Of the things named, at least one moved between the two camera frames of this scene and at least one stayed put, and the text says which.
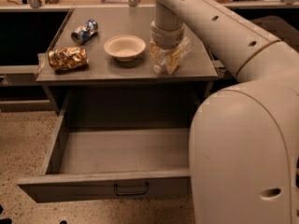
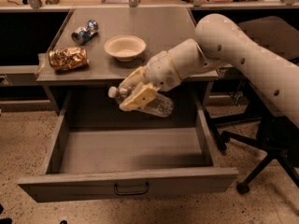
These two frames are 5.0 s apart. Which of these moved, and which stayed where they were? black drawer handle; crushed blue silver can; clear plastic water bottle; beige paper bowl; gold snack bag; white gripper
Moved: clear plastic water bottle; white gripper
Stayed: gold snack bag; beige paper bowl; crushed blue silver can; black drawer handle
